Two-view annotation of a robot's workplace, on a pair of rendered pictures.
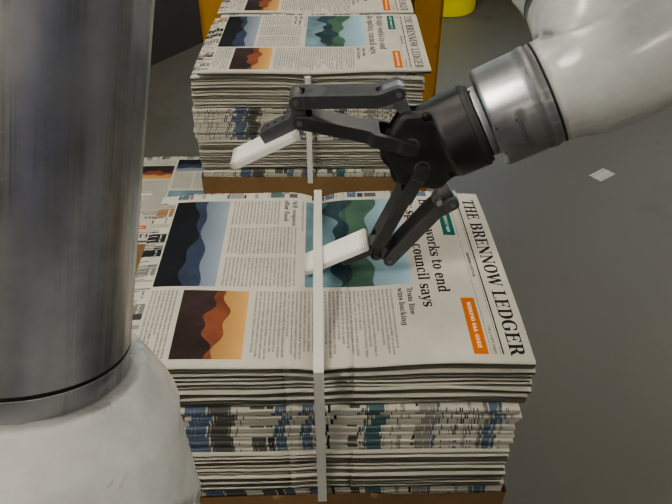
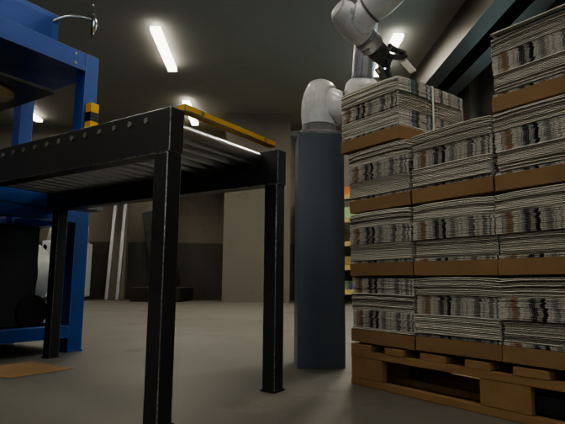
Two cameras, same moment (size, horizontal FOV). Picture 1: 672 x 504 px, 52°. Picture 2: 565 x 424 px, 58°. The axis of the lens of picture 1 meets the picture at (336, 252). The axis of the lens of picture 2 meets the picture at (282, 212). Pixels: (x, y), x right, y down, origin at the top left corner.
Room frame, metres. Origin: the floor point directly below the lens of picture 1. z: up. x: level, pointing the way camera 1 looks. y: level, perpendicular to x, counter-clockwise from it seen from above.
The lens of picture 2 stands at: (1.82, -1.44, 0.35)
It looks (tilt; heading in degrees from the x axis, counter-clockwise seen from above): 8 degrees up; 145
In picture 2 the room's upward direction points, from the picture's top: 1 degrees clockwise
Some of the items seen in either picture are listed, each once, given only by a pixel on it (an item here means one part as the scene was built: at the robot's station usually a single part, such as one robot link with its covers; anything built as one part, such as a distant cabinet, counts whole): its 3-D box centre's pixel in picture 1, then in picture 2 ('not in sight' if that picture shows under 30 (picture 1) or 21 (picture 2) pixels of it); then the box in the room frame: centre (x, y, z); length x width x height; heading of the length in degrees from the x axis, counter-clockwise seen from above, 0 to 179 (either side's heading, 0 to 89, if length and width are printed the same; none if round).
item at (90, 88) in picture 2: not in sight; (79, 198); (-0.93, -0.80, 0.78); 0.09 x 0.09 x 1.55; 21
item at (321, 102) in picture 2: not in sight; (320, 103); (0.08, 0.00, 1.17); 0.18 x 0.16 x 0.22; 61
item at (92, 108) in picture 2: not in sight; (89, 145); (-0.87, -0.77, 1.05); 0.05 x 0.05 x 0.45; 21
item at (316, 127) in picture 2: not in sight; (314, 133); (0.07, -0.02, 1.03); 0.22 x 0.18 x 0.06; 57
